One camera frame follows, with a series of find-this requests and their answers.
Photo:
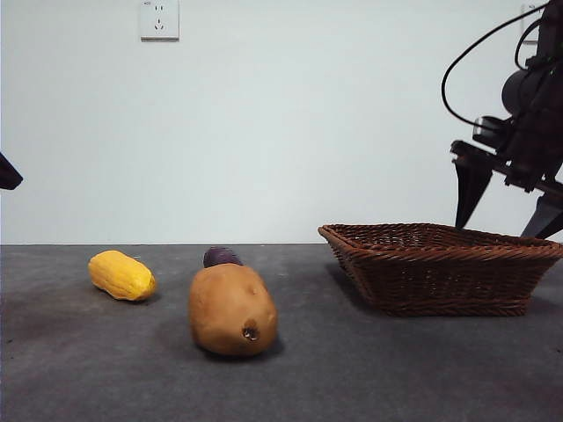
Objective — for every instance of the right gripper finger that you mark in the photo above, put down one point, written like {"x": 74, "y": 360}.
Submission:
{"x": 545, "y": 220}
{"x": 470, "y": 189}

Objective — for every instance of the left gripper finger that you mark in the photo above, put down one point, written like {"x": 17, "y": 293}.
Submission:
{"x": 8, "y": 176}

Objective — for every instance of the brown wicker basket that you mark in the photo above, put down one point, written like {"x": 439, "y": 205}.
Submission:
{"x": 440, "y": 281}

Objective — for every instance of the yellow corn cob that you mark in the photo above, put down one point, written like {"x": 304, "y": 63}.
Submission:
{"x": 119, "y": 274}

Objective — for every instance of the purple eggplant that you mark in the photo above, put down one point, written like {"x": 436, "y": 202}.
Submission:
{"x": 220, "y": 257}

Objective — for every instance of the brown potato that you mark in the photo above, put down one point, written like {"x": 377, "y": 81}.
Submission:
{"x": 228, "y": 307}

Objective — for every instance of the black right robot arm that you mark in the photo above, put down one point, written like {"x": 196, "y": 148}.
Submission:
{"x": 523, "y": 92}

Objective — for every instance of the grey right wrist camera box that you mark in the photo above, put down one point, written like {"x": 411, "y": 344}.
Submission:
{"x": 488, "y": 129}

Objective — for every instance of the white wall socket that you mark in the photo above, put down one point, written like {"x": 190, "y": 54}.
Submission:
{"x": 529, "y": 21}
{"x": 159, "y": 22}

